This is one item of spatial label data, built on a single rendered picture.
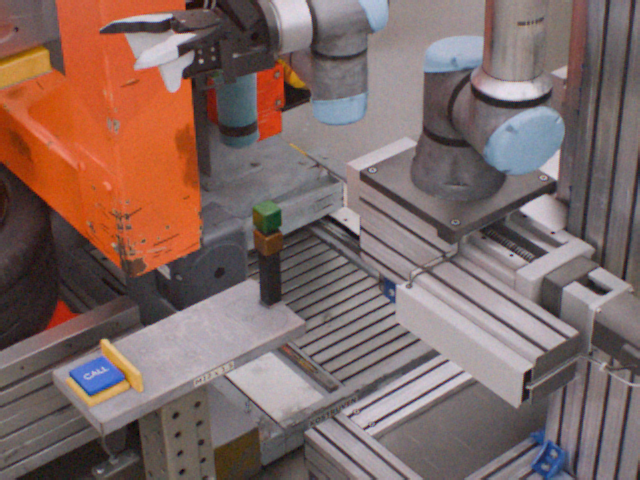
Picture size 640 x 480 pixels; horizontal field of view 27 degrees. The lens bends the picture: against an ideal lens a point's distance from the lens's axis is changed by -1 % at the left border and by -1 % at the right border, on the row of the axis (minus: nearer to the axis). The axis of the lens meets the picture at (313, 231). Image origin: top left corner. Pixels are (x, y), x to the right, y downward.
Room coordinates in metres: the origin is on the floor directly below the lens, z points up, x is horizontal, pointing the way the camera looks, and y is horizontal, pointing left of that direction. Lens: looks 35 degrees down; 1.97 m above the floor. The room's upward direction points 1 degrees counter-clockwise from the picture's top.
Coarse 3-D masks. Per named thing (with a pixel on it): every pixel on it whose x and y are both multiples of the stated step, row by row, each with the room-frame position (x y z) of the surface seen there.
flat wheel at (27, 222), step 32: (0, 160) 2.38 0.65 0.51; (0, 192) 2.27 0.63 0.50; (32, 192) 2.26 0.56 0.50; (0, 224) 2.15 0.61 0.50; (32, 224) 2.15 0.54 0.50; (0, 256) 2.04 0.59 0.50; (32, 256) 2.09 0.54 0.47; (0, 288) 2.00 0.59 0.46; (32, 288) 2.07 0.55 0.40; (0, 320) 1.98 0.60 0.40; (32, 320) 2.06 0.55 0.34
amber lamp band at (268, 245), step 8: (256, 232) 1.95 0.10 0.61; (280, 232) 1.95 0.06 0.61; (256, 240) 1.95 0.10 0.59; (264, 240) 1.93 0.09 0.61; (272, 240) 1.93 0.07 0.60; (280, 240) 1.94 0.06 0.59; (256, 248) 1.95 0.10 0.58; (264, 248) 1.93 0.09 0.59; (272, 248) 1.93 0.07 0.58; (280, 248) 1.94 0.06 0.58
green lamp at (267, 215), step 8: (256, 208) 1.95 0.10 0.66; (264, 208) 1.95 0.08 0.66; (272, 208) 1.95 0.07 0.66; (280, 208) 1.95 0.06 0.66; (256, 216) 1.94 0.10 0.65; (264, 216) 1.93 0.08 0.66; (272, 216) 1.94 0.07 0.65; (280, 216) 1.95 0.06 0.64; (256, 224) 1.94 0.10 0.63; (264, 224) 1.93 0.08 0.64; (272, 224) 1.93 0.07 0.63; (280, 224) 1.94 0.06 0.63; (264, 232) 1.93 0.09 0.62
